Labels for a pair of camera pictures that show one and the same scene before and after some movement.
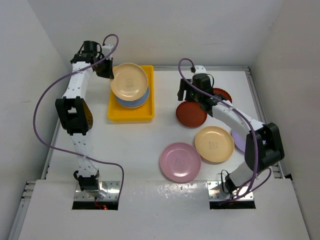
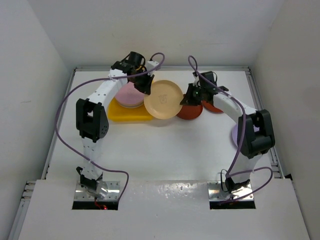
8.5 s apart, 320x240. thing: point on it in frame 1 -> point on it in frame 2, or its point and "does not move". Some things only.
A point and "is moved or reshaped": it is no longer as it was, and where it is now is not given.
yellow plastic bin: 144,113 does not move
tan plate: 214,144 -> 164,101
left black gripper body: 104,68 -> 141,82
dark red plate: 189,114 is moved or reshaped
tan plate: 130,81 is moved or reshaped
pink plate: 180,162 -> 128,94
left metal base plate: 108,191 does not move
